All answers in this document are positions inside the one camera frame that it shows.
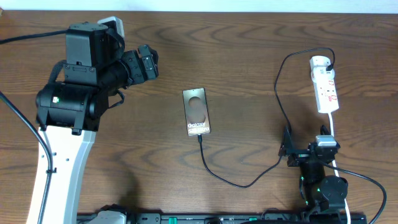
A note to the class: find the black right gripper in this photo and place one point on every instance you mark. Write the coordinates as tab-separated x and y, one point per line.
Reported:
298	155

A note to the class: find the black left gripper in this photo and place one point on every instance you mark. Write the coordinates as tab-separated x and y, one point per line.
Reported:
142	66

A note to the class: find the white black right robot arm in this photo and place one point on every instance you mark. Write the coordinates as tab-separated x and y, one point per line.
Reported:
322	193

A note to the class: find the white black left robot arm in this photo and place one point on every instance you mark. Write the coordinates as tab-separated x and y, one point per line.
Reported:
69	107

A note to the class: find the white power strip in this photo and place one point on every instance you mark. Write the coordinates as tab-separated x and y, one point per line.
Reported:
325	90

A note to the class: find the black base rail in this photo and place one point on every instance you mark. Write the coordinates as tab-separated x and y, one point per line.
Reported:
271	216

